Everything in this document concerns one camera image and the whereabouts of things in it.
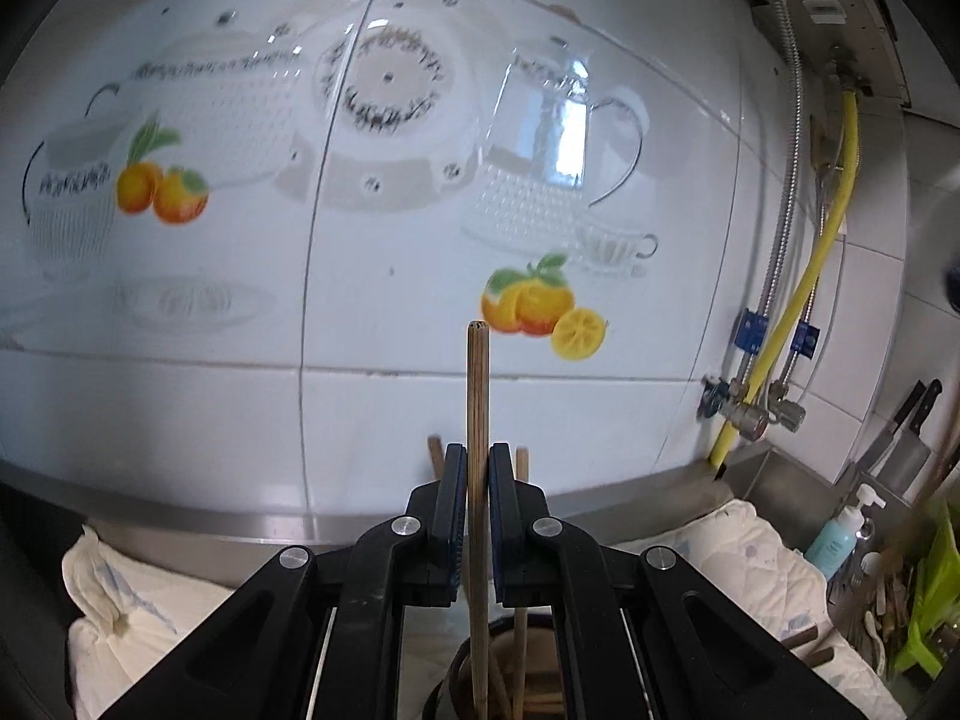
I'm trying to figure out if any black utensil holder cup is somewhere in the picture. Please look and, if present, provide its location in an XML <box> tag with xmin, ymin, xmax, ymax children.
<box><xmin>421</xmin><ymin>613</ymin><xmax>566</xmax><ymax>720</ymax></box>

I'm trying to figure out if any white quilted fish-print cloth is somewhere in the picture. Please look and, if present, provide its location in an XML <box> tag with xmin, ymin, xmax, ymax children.
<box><xmin>60</xmin><ymin>497</ymin><xmax>910</xmax><ymax>720</ymax></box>

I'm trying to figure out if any teal soap pump bottle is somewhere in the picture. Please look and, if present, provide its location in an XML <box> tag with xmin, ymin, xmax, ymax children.
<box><xmin>804</xmin><ymin>483</ymin><xmax>887</xmax><ymax>580</ymax></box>

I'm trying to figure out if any metal angle valve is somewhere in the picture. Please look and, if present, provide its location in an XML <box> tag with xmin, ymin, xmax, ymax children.
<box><xmin>766</xmin><ymin>380</ymin><xmax>807</xmax><ymax>434</ymax></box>

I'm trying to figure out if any green plastic dish rack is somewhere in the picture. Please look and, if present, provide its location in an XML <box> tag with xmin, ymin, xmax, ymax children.
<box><xmin>893</xmin><ymin>502</ymin><xmax>960</xmax><ymax>679</ymax></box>

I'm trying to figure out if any red-handled water valve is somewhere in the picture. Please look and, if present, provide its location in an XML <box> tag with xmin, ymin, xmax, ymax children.
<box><xmin>697</xmin><ymin>377</ymin><xmax>770</xmax><ymax>442</ymax></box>

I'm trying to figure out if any left braided metal hose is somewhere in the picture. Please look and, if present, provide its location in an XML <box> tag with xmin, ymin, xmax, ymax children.
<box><xmin>730</xmin><ymin>0</ymin><xmax>806</xmax><ymax>392</ymax></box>

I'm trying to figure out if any black-handled kitchen knife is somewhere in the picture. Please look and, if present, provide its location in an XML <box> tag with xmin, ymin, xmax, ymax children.
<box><xmin>877</xmin><ymin>377</ymin><xmax>944</xmax><ymax>499</ymax></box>

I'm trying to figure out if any cleaver knife on wall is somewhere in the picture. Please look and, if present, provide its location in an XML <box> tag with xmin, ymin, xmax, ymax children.
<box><xmin>856</xmin><ymin>380</ymin><xmax>926</xmax><ymax>473</ymax></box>

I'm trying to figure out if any yellow gas hose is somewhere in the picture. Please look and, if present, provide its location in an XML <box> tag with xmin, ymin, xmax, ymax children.
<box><xmin>707</xmin><ymin>88</ymin><xmax>861</xmax><ymax>478</ymax></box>

